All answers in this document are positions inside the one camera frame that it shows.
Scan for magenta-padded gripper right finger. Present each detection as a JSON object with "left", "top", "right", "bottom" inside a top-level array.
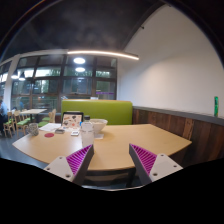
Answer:
[{"left": 129, "top": 143, "right": 184, "bottom": 186}]

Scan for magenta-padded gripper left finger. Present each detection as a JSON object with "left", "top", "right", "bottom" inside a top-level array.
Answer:
[{"left": 43, "top": 144, "right": 95, "bottom": 186}]

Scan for clear plastic bottle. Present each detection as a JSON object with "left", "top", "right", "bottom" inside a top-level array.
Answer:
[{"left": 80, "top": 115, "right": 95, "bottom": 149}]

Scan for white paper sheet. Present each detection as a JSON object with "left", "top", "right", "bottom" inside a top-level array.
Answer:
[{"left": 38, "top": 122, "right": 62, "bottom": 132}]

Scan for speckled green-white mug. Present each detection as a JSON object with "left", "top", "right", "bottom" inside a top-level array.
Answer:
[{"left": 27, "top": 122, "right": 40, "bottom": 137}]

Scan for black laptop with stickers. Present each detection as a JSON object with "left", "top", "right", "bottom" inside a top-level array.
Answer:
[{"left": 61, "top": 111, "right": 85, "bottom": 130}]

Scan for white bowl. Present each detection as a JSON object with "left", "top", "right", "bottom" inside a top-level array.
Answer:
[{"left": 89, "top": 118, "right": 109, "bottom": 135}]

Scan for wooden chairs with green seats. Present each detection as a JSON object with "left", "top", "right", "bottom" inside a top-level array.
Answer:
[{"left": 3, "top": 108, "right": 57, "bottom": 138}]

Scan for light wooden dining table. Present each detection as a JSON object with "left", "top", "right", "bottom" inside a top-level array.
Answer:
[{"left": 19, "top": 108, "right": 48, "bottom": 123}]

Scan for green upholstered bench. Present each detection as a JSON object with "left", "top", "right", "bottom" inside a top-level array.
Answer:
[{"left": 60, "top": 98, "right": 134, "bottom": 126}]

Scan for long linear ceiling light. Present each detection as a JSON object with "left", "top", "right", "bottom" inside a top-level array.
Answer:
[{"left": 67, "top": 49, "right": 140, "bottom": 61}]

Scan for dark-framed window wall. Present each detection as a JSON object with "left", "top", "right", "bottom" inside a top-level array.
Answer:
[{"left": 0, "top": 54, "right": 118, "bottom": 113}]

